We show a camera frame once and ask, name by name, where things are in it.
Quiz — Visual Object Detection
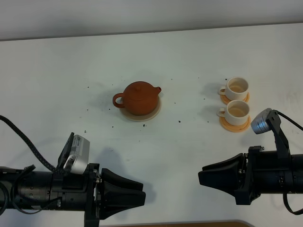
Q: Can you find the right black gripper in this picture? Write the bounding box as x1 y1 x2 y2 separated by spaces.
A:
198 146 293 205

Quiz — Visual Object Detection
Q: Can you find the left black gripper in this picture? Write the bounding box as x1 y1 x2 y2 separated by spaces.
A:
52 164 146 227

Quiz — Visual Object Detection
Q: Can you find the brown clay teapot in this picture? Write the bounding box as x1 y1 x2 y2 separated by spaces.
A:
112 81 161 116

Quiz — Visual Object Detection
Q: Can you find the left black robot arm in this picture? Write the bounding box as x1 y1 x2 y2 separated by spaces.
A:
0 164 146 227

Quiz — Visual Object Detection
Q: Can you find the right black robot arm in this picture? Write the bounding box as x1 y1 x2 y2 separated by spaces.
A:
198 146 303 205

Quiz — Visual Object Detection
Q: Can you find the beige round teapot coaster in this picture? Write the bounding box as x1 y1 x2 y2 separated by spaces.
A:
120 96 161 122

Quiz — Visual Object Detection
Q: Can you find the near orange cup coaster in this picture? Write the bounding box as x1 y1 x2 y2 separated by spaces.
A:
219 116 251 133

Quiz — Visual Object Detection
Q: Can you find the orange cup coaster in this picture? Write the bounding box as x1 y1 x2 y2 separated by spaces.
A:
219 116 251 133
220 93 250 105

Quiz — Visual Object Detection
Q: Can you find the near white teacup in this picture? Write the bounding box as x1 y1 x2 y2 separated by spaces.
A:
217 100 250 126

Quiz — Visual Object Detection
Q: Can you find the white teacup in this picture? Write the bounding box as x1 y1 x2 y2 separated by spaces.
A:
218 77 249 101
217 100 250 126

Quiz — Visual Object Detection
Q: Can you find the far orange cup coaster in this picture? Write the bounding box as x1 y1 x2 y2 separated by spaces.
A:
220 93 250 105

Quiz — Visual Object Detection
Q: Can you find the far white teacup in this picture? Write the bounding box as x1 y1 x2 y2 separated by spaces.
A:
218 77 249 101

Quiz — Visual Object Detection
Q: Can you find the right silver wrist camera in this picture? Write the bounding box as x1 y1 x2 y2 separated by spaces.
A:
250 108 292 159

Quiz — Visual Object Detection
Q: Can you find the left black braided cable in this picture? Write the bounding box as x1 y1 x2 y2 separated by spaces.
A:
0 115 69 176

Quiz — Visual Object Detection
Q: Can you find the right black camera cable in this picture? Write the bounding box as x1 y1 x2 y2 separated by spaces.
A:
276 111 303 131

